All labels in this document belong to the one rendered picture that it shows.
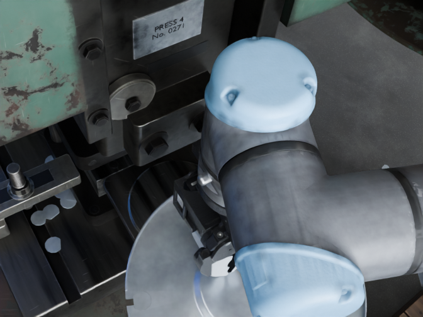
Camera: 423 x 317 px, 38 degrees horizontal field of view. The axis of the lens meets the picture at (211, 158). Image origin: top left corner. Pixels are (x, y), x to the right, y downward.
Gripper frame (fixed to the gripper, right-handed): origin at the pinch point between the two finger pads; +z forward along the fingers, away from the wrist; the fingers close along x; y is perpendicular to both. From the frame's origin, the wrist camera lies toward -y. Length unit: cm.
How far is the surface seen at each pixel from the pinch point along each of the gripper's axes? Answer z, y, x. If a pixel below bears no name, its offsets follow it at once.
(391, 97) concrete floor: 81, 43, -97
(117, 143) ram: -10.8, 15.4, 5.8
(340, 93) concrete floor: 81, 51, -83
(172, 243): 1.2, 6.5, 3.6
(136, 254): 0.9, 7.2, 8.1
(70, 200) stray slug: 9.5, 21.5, 11.0
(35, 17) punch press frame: -37.8, 10.9, 12.3
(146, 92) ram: -19.6, 14.2, 2.8
